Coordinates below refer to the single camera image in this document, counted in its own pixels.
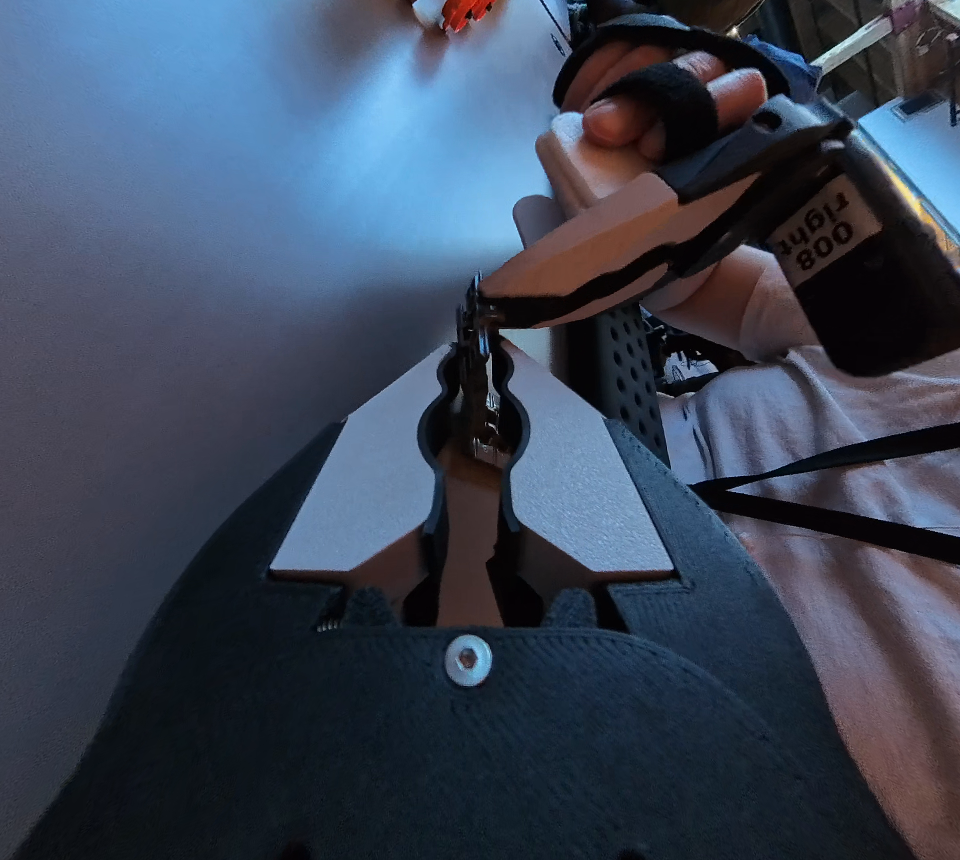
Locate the black toy track chain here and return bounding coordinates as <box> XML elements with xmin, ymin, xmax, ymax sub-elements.
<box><xmin>450</xmin><ymin>328</ymin><xmax>515</xmax><ymax>465</ymax></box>

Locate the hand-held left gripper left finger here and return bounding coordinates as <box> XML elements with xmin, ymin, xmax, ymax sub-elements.
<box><xmin>268</xmin><ymin>341</ymin><xmax>462</xmax><ymax>587</ymax></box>

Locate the person's right forearm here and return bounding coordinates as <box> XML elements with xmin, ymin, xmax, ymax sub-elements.
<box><xmin>641</xmin><ymin>245</ymin><xmax>789</xmax><ymax>359</ymax></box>

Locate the grey desk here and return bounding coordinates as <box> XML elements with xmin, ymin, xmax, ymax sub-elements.
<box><xmin>0</xmin><ymin>0</ymin><xmax>594</xmax><ymax>839</ymax></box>

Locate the wooden window ledge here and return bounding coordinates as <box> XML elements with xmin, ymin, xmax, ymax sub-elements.
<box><xmin>813</xmin><ymin>0</ymin><xmax>960</xmax><ymax>119</ymax></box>

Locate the black perforated panel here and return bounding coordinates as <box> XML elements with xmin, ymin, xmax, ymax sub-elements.
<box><xmin>566</xmin><ymin>305</ymin><xmax>672</xmax><ymax>467</ymax></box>

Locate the blue cloth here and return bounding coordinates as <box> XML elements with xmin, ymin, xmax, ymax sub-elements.
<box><xmin>738</xmin><ymin>34</ymin><xmax>822</xmax><ymax>100</ymax></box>

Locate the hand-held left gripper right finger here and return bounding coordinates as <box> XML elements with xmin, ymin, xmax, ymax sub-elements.
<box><xmin>491</xmin><ymin>339</ymin><xmax>675</xmax><ymax>600</ymax></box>

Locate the small black track link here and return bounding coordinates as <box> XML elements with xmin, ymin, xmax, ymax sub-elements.
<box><xmin>456</xmin><ymin>270</ymin><xmax>504</xmax><ymax>332</ymax></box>

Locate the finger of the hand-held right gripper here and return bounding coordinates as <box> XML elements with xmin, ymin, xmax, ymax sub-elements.
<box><xmin>487</xmin><ymin>260</ymin><xmax>687</xmax><ymax>330</ymax></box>
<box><xmin>478</xmin><ymin>172</ymin><xmax>760</xmax><ymax>300</ymax></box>

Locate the person's right hand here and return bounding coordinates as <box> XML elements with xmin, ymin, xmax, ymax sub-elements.
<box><xmin>558</xmin><ymin>39</ymin><xmax>771</xmax><ymax>165</ymax></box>

